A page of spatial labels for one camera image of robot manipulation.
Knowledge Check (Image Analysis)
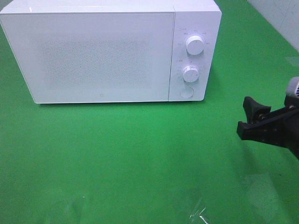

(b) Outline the white microwave door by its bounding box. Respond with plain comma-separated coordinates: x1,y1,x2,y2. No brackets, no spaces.
0,13,174,104

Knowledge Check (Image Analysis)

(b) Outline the clear tape strip on table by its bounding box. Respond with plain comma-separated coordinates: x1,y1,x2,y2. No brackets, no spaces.
189,203,209,224

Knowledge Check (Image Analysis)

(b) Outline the white microwave knob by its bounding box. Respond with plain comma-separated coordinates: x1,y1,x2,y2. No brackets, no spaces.
185,35,205,56
183,66,199,83

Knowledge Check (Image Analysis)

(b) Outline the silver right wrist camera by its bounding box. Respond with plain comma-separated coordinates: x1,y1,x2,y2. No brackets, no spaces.
286,77,299,98

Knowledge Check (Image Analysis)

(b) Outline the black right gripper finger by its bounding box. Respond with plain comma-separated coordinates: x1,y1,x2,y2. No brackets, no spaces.
236,121,269,142
243,96,271,124

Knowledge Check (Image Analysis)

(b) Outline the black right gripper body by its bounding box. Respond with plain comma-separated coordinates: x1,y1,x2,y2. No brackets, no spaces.
258,95,299,158

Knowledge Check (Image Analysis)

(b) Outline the round white door release button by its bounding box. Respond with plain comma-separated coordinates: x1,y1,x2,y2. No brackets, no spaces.
180,87,194,98

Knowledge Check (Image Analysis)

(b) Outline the white microwave oven body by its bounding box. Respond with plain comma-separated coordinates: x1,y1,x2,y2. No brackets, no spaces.
0,0,222,102

